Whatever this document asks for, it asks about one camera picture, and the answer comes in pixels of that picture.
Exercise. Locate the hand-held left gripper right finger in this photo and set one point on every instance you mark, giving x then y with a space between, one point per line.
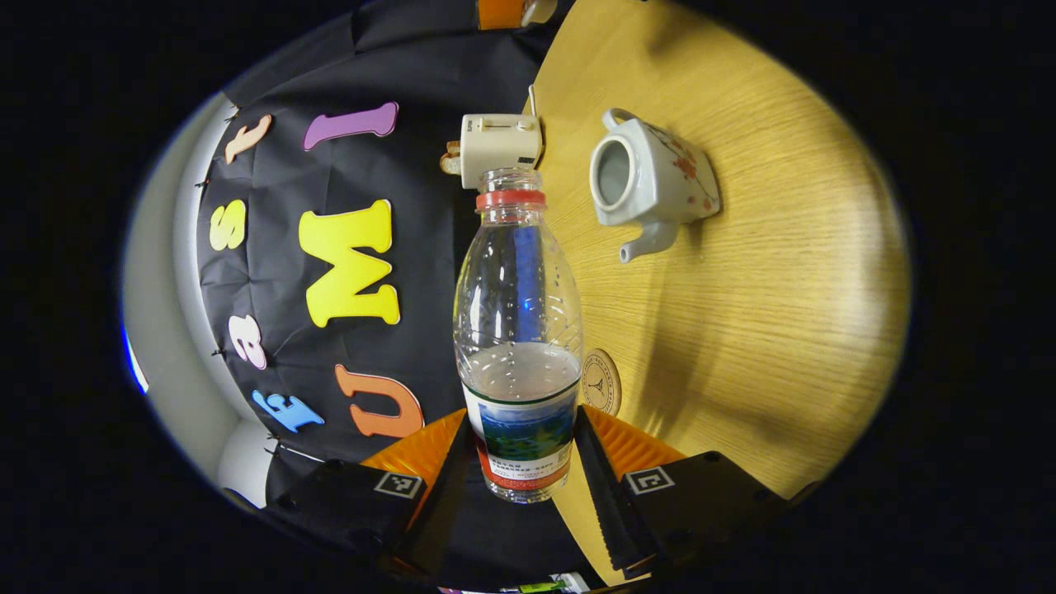
602 503

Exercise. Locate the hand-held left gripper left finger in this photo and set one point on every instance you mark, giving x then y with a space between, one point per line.
441 511

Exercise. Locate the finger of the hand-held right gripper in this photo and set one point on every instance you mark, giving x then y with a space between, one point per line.
499 12

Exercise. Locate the round brown coaster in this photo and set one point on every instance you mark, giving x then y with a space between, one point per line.
602 384

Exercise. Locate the clear plastic water bottle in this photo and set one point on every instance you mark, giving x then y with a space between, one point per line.
516 289

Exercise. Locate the white teacup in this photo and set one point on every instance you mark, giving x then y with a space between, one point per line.
660 190

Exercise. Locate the white toaster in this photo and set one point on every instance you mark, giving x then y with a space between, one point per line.
495 148

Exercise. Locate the bread slice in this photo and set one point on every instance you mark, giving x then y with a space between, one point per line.
450 161

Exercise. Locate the black backdrop cloth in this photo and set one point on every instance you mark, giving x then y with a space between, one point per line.
272 190

